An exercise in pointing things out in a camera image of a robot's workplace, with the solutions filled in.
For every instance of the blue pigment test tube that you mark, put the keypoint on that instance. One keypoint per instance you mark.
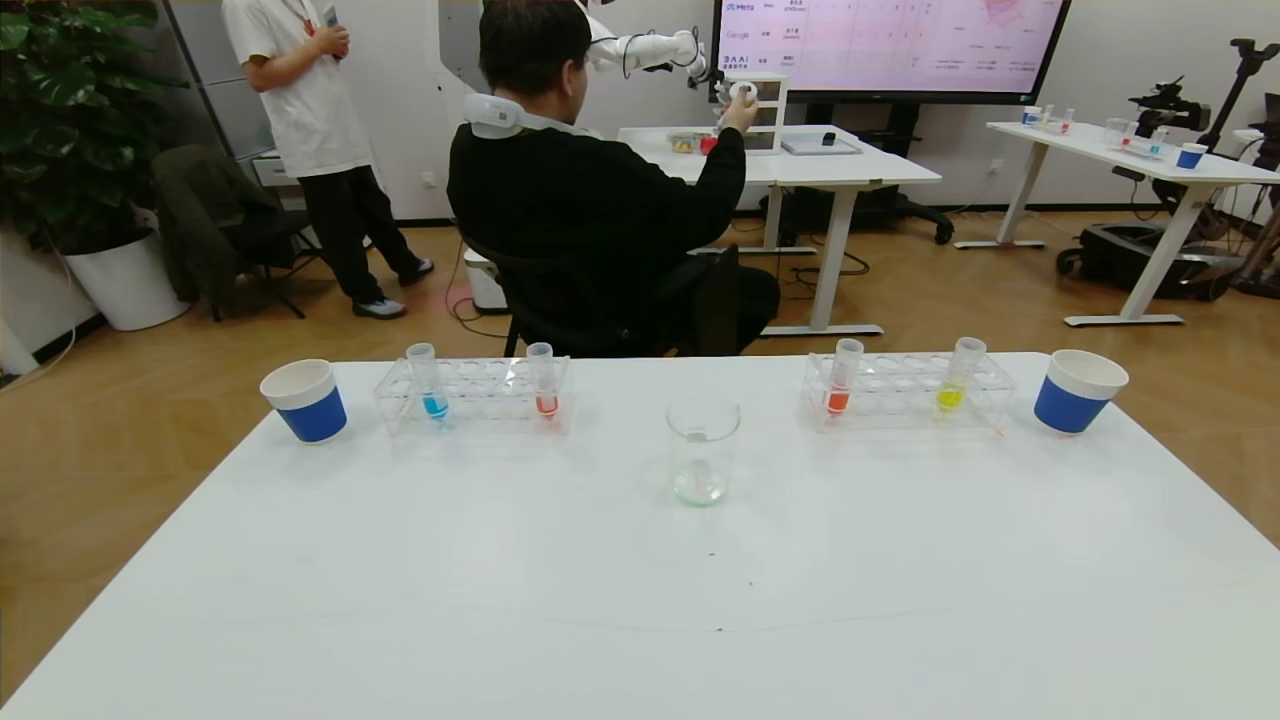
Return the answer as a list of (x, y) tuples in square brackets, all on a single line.
[(430, 385)]

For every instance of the yellow pigment test tube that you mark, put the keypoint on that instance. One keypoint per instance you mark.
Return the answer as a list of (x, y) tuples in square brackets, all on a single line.
[(956, 385)]

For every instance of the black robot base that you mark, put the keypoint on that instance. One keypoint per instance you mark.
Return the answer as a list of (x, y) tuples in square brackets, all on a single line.
[(1130, 255)]

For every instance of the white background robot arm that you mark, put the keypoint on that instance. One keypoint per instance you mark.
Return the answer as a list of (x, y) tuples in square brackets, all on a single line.
[(650, 48)]

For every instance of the black background robot arm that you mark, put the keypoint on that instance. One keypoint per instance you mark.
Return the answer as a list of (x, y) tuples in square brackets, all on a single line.
[(1165, 105)]

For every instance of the red pigment test tube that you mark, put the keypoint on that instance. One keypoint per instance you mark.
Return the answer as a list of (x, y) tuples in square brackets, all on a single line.
[(543, 385), (842, 385)]

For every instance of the glass beaker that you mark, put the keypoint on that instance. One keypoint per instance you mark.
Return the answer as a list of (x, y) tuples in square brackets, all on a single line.
[(700, 470)]

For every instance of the clear acrylic test tube rack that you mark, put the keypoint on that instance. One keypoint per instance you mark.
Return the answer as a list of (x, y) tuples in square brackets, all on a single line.
[(490, 402), (895, 395)]

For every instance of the black office chair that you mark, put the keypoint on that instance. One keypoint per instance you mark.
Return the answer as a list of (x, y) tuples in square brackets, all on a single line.
[(712, 300)]

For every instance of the seated person in black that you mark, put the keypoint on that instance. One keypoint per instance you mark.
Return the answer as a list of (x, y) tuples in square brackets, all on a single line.
[(580, 220)]

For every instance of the white box on floor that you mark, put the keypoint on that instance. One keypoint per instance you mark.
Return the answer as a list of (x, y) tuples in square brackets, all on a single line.
[(485, 285)]

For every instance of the grey tablet pad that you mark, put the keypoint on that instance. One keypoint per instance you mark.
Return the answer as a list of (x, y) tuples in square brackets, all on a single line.
[(820, 147)]

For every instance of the small white drawer unit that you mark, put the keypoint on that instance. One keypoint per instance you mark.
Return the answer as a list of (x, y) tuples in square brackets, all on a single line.
[(772, 110)]

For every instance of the white handheld controller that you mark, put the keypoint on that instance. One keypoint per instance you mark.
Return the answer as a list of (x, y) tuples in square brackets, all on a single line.
[(742, 92)]

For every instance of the white headset on neck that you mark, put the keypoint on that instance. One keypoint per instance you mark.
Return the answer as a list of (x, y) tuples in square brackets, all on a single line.
[(490, 112)]

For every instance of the blue white paper cup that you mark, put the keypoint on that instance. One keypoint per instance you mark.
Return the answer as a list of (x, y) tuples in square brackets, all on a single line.
[(312, 412), (1070, 402)]

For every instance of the large display screen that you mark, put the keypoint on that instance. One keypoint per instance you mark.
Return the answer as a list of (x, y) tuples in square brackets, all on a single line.
[(890, 50)]

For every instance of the white drawer cabinet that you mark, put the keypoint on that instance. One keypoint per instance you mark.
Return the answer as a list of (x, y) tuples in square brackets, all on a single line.
[(270, 170)]

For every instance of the standing person in white shirt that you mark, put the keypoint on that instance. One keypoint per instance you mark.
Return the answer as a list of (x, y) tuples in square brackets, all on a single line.
[(310, 100)]

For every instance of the dark chair with jacket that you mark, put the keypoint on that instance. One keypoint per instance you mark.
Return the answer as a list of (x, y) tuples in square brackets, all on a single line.
[(210, 220)]

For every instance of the white desk with lab items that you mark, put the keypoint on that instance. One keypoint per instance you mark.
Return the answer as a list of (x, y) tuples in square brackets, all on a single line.
[(1100, 145)]

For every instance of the white plant pot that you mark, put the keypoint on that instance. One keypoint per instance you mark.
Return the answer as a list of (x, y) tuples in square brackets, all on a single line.
[(125, 285)]

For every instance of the small blue background cup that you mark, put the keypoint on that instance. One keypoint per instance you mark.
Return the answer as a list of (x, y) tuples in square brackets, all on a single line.
[(1190, 157)]

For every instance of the green potted plant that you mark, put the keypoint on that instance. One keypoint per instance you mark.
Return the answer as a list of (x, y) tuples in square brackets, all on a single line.
[(70, 120)]

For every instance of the black stand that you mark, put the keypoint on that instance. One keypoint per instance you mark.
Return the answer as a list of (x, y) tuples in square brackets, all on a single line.
[(1250, 55)]

